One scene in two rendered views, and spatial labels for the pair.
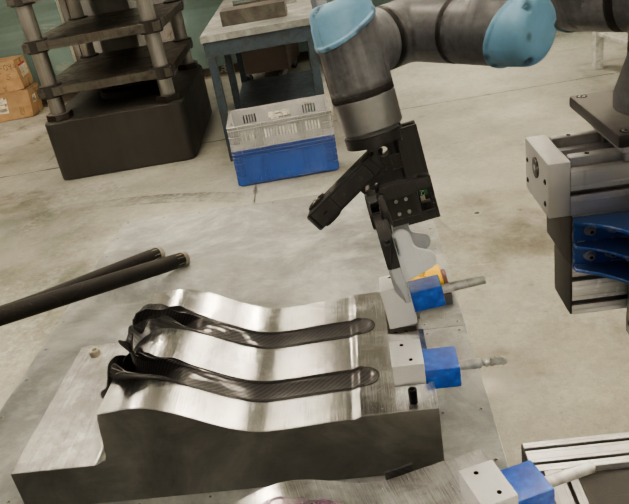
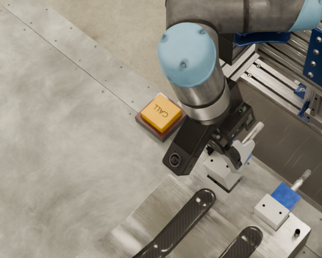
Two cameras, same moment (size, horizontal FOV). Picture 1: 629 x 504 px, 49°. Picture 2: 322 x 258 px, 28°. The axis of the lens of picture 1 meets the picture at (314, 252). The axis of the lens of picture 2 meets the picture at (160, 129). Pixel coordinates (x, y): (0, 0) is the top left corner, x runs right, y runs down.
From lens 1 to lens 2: 0.84 m
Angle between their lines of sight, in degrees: 47
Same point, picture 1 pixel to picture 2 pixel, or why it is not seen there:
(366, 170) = (212, 127)
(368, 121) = (222, 107)
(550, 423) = not seen: hidden behind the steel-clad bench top
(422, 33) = (230, 25)
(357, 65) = (216, 83)
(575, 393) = (128, 41)
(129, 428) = not seen: outside the picture
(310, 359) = (204, 244)
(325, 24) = (194, 73)
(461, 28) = (270, 21)
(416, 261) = (245, 152)
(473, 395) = (271, 184)
